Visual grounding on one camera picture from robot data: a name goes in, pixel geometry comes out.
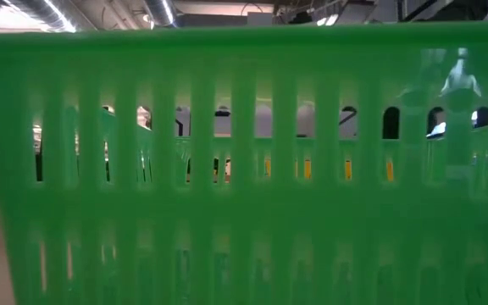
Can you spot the green plastic basket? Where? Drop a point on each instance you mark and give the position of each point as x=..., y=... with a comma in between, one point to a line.
x=244, y=212

